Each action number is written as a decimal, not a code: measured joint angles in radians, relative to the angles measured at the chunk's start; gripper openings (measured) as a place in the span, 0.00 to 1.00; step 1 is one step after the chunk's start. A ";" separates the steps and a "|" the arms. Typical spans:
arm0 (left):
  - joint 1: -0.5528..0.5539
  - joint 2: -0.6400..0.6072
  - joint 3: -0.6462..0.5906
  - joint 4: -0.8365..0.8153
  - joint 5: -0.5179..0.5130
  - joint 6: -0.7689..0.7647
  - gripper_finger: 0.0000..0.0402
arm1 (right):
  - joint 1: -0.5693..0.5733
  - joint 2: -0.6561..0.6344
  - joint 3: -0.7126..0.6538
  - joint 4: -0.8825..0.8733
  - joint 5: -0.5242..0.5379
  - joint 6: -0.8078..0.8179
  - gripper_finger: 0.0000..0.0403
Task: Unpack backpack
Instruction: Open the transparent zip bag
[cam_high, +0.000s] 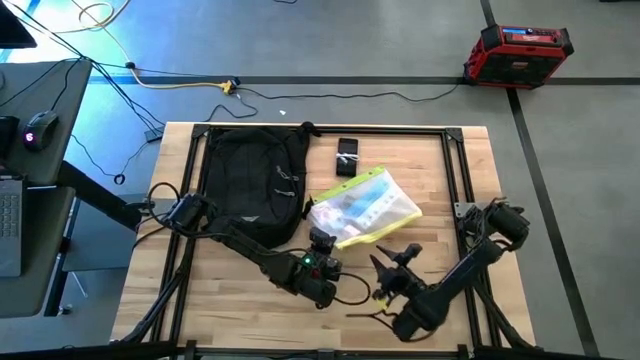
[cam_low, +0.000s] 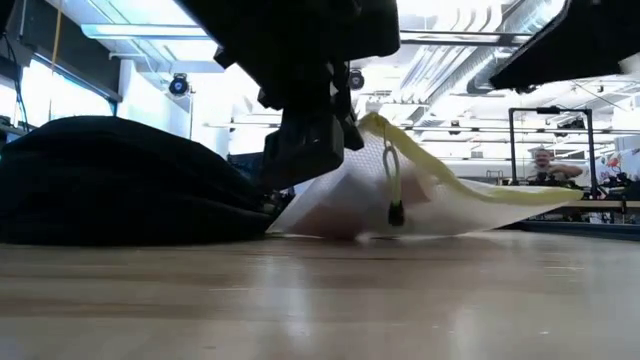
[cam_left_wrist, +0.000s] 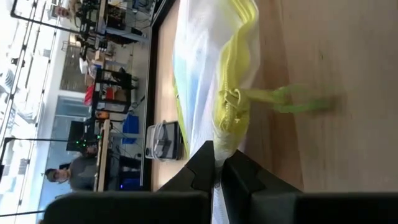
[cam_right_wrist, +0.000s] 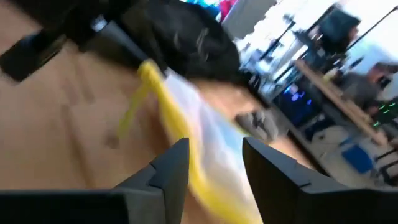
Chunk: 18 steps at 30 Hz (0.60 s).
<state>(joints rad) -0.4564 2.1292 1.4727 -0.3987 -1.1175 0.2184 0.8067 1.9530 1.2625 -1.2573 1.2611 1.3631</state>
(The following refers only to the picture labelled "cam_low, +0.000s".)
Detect person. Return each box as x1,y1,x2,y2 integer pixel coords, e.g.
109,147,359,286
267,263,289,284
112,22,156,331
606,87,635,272
524,147,585,189

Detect long ceiling light fixture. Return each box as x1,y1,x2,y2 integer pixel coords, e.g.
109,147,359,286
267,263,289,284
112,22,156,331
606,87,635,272
81,23,214,41
399,28,532,47

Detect black backpack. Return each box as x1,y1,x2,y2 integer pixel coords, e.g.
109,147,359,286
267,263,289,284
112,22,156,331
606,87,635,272
0,115,281,246

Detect black monitor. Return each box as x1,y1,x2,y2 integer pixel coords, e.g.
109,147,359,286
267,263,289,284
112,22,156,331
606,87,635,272
227,152,265,180

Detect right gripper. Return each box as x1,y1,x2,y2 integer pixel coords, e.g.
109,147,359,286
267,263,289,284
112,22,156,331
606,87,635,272
489,0,640,95

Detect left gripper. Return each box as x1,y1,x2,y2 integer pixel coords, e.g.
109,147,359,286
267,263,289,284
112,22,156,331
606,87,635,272
257,89,366,192

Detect black metal gantry frame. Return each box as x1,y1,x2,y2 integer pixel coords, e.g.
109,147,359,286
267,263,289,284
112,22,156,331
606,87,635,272
508,106,600,197

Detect wooden workbench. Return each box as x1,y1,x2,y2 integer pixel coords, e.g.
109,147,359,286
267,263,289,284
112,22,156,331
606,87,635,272
514,199,640,211

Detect silver ventilation duct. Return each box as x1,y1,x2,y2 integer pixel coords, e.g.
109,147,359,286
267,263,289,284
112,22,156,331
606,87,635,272
464,0,571,96

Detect yellow hanging cable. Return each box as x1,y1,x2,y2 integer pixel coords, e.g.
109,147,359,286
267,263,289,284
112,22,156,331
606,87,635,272
49,0,64,57

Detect clear mesh pouch yellow-green trim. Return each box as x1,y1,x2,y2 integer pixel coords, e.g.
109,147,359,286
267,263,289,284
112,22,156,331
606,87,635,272
267,112,585,241

